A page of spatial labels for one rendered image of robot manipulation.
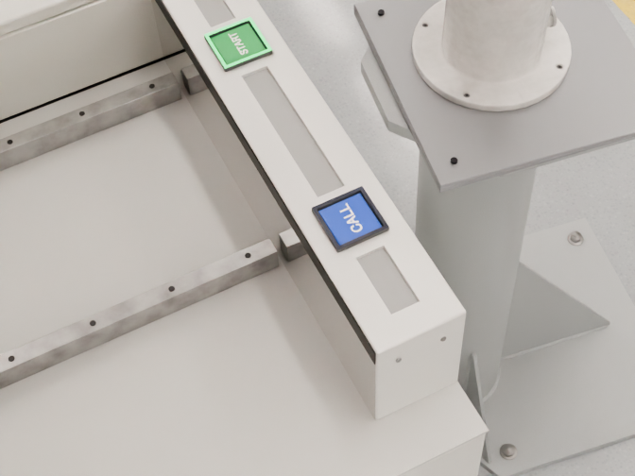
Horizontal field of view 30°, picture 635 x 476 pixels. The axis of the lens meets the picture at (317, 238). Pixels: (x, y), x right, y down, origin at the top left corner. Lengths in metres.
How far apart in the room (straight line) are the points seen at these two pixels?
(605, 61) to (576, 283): 0.84
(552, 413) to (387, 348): 1.06
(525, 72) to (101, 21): 0.50
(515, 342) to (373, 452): 0.96
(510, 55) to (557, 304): 0.76
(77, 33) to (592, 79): 0.61
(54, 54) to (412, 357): 0.58
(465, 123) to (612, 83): 0.19
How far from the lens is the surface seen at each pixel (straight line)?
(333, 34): 2.63
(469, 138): 1.37
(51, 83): 1.45
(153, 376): 1.23
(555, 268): 2.26
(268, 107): 1.24
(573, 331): 2.17
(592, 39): 1.49
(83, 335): 1.24
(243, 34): 1.30
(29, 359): 1.24
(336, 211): 1.15
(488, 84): 1.41
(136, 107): 1.42
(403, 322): 1.08
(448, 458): 1.20
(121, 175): 1.38
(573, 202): 2.37
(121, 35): 1.44
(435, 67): 1.42
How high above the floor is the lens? 1.90
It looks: 56 degrees down
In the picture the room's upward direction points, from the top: 4 degrees counter-clockwise
